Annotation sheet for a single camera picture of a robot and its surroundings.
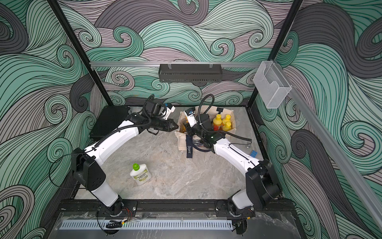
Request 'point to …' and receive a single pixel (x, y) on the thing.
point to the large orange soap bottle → (183, 129)
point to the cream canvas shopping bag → (180, 135)
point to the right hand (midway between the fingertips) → (186, 121)
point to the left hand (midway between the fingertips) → (177, 124)
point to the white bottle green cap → (140, 173)
